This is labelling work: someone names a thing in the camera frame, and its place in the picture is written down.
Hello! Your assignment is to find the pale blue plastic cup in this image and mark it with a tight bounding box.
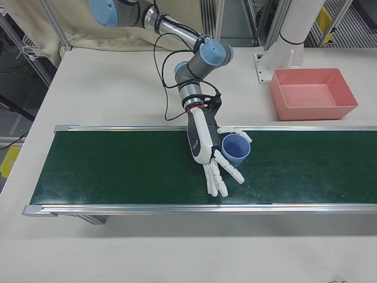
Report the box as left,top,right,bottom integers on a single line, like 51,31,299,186
220,134,253,168

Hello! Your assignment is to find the white mounting bracket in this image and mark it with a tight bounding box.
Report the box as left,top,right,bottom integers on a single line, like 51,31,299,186
253,44,305,85

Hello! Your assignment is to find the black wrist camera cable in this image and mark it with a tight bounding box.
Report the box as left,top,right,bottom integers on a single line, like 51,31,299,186
152,29,220,122

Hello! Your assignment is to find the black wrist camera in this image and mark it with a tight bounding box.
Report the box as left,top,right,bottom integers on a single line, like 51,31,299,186
203,91,222,114

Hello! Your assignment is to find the green conveyor belt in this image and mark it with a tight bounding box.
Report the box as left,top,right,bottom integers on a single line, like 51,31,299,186
22,124,377,227

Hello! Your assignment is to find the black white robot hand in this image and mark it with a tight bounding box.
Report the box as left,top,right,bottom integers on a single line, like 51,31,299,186
185,106,253,198

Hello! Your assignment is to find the pink plastic box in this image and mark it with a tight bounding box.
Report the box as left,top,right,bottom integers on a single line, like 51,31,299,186
270,68,359,121

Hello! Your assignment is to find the white cylindrical column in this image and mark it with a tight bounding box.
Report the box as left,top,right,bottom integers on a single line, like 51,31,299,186
279,0,323,45

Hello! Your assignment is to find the aluminium frame strut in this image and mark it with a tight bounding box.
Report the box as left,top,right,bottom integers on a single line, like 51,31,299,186
41,0,73,52
247,0,285,51

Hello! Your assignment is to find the yellow floor sign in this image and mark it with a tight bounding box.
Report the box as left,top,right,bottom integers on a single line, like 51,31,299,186
0,146,22,179

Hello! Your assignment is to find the yellow warning marker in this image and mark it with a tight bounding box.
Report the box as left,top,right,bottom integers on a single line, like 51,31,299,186
316,7,333,28

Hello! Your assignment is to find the beige cloth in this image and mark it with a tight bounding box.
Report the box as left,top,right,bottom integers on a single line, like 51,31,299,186
44,0,224,70

